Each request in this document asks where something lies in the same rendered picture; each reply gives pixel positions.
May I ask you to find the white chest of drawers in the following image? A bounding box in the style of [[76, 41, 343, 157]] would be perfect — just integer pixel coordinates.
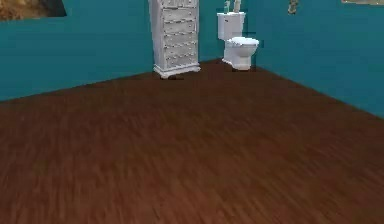
[[147, 0, 202, 80]]

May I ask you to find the white toilet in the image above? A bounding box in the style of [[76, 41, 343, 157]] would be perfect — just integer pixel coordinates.
[[216, 11, 260, 72]]

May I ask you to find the brown framed picture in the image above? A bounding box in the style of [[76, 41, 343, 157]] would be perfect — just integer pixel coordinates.
[[0, 0, 68, 22]]

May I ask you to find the pale framed picture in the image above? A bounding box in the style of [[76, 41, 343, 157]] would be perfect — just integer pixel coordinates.
[[340, 0, 384, 6]]

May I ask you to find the brown wall hanging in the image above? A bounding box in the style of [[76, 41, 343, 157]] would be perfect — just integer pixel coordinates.
[[287, 0, 300, 16]]

